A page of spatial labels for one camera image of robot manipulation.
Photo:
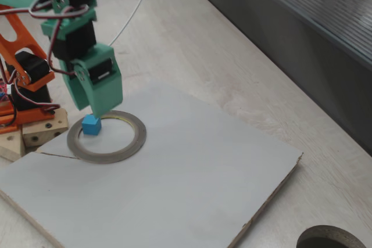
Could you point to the white chipboard panel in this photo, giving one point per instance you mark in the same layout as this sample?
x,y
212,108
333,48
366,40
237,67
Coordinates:
x,y
174,187

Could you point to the red circuit board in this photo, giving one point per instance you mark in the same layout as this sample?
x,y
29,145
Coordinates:
x,y
3,91

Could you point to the blue cube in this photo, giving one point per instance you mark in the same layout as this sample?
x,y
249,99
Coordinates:
x,y
91,127

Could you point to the grey frosted desk partition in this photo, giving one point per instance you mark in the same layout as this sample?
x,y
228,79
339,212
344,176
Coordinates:
x,y
290,27

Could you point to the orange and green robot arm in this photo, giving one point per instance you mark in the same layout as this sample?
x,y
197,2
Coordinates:
x,y
75,41

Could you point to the plain wooden block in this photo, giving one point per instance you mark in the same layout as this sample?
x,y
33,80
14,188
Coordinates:
x,y
8,149

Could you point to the wooden base block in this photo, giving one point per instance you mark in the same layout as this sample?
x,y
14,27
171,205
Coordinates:
x,y
58,120

